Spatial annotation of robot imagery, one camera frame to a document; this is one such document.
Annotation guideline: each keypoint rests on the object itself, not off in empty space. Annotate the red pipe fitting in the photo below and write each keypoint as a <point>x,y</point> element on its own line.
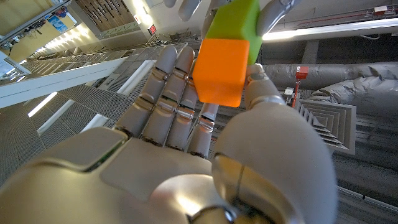
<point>301,74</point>

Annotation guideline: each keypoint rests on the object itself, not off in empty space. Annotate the square ceiling air vent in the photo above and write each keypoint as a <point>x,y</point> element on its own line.
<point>329,124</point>

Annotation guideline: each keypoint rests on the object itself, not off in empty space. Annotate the rectangular ceiling light panel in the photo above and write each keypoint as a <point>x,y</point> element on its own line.
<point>136,77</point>
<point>56,116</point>
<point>42,104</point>

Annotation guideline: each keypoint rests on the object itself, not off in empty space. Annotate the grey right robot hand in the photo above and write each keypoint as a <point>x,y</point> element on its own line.
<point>140,180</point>

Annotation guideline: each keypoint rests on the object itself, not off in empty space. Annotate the silver insulated duct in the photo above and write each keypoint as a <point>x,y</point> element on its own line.
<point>348,84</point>

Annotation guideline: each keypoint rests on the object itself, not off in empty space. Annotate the orange magnetic block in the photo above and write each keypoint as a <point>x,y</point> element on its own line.
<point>220,73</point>

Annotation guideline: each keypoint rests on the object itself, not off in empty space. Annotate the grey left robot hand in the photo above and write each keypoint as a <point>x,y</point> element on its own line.
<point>273,15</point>

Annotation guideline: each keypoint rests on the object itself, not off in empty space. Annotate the red exit sign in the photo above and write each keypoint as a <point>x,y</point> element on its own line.
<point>152,29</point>

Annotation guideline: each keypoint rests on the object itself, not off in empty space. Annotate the green magnetic block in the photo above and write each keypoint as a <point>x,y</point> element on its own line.
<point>237,23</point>

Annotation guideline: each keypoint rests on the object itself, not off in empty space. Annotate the long ceiling tube light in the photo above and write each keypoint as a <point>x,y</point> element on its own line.
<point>329,29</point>

